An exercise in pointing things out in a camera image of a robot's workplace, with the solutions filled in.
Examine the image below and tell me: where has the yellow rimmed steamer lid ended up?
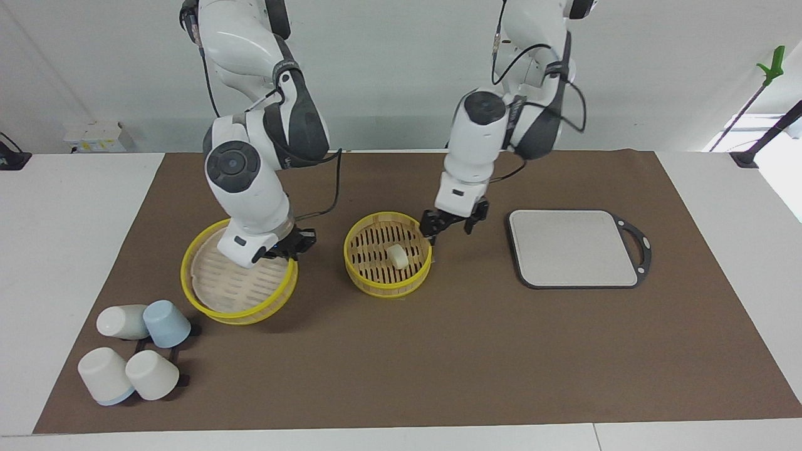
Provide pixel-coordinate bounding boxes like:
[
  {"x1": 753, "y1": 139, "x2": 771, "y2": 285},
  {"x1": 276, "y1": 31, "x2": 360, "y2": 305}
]
[{"x1": 180, "y1": 217, "x2": 299, "y2": 326}]

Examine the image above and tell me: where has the yellow bamboo steamer basket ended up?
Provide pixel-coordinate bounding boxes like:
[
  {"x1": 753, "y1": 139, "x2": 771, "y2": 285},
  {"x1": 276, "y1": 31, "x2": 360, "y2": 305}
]
[{"x1": 343, "y1": 211, "x2": 434, "y2": 299}]

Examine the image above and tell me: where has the grey white cutting board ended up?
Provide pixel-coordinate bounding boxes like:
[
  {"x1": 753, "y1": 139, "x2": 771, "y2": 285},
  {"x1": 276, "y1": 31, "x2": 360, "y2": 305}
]
[{"x1": 508, "y1": 209, "x2": 653, "y2": 290}]

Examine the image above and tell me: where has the brown table mat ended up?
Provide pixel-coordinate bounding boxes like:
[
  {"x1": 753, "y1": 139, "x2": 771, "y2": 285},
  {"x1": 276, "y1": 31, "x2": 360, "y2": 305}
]
[{"x1": 33, "y1": 149, "x2": 802, "y2": 434}]

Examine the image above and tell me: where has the light blue cup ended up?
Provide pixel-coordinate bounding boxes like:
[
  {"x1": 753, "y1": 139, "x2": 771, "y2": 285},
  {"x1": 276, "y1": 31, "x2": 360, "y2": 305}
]
[{"x1": 143, "y1": 300, "x2": 192, "y2": 349}]

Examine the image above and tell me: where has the white cup with blue rim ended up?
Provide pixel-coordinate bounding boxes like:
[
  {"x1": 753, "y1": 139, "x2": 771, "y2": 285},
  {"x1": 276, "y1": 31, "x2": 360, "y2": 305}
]
[{"x1": 78, "y1": 347, "x2": 136, "y2": 407}]

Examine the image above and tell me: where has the white cardboard box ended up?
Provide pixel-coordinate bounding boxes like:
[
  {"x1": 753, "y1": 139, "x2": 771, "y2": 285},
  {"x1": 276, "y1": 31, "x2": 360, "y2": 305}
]
[{"x1": 63, "y1": 121, "x2": 136, "y2": 153}]

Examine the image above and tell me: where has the black clamp device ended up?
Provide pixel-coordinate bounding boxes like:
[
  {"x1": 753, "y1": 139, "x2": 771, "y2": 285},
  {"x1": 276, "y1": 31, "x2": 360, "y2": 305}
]
[{"x1": 0, "y1": 132, "x2": 33, "y2": 171}]

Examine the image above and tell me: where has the thin dark rod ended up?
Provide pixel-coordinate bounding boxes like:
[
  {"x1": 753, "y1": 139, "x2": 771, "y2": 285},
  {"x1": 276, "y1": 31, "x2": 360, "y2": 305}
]
[{"x1": 709, "y1": 80, "x2": 769, "y2": 153}]

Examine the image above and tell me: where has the green clip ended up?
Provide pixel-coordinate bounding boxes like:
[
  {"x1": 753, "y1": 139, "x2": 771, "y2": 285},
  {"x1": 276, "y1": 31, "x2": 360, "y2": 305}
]
[{"x1": 756, "y1": 45, "x2": 786, "y2": 86}]

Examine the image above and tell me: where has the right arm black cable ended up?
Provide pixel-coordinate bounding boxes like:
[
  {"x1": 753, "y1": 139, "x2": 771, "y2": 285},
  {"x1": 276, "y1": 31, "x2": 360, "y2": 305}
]
[{"x1": 292, "y1": 147, "x2": 343, "y2": 221}]

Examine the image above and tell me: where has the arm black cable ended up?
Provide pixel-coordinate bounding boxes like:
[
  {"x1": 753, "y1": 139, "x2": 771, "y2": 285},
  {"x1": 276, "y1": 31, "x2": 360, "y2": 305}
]
[
  {"x1": 292, "y1": 147, "x2": 343, "y2": 221},
  {"x1": 491, "y1": 0, "x2": 588, "y2": 184}
]

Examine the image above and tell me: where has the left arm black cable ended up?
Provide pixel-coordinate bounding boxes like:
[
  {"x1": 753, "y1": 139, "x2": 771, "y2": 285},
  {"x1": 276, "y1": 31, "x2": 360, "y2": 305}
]
[{"x1": 491, "y1": 0, "x2": 588, "y2": 184}]

